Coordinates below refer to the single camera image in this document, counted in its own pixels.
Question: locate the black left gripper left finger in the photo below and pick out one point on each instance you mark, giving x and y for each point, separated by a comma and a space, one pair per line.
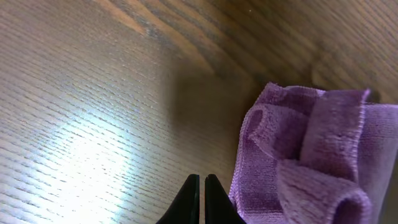
185, 208

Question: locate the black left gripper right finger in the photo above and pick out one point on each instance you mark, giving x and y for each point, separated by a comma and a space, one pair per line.
218, 207

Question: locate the pink microfibre cloth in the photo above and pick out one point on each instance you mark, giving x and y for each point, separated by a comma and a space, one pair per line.
314, 156

